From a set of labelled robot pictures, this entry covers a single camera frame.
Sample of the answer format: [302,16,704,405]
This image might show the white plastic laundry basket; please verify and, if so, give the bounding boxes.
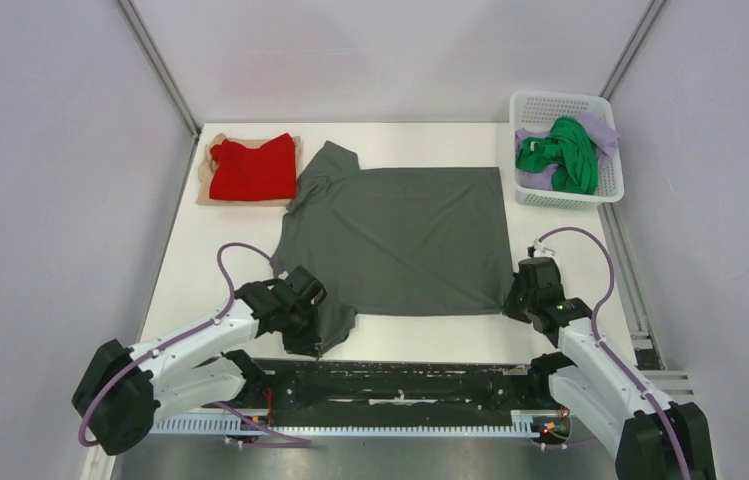
[509,90,624,210]

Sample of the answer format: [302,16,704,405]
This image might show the red folded t shirt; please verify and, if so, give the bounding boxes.
[208,133,298,202]

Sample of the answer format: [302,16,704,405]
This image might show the grey t shirt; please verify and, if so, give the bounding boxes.
[274,142,513,358]

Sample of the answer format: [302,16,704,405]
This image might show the aluminium corner post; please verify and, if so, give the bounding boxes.
[114,0,201,140]
[600,0,668,101]

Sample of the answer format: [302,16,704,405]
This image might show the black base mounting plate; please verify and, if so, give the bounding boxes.
[228,360,561,427]

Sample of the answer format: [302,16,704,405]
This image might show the left aluminium corner post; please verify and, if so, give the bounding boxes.
[114,0,201,140]

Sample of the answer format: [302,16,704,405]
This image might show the green t shirt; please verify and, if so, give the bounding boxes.
[515,116,599,195]

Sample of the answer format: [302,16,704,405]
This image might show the lilac t shirt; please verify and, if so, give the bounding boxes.
[526,114,620,189]

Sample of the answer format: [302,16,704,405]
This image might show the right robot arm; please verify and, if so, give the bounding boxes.
[504,257,717,479]

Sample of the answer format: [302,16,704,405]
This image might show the right aluminium corner post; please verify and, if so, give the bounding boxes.
[600,0,668,101]

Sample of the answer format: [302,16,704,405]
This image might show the white slotted cable duct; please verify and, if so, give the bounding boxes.
[150,410,571,440]

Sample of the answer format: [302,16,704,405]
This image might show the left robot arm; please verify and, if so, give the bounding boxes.
[71,267,327,456]

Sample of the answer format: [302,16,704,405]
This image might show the aluminium frame rails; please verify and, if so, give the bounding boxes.
[82,205,703,480]

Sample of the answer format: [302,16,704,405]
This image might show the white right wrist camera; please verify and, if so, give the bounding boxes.
[527,239,557,258]

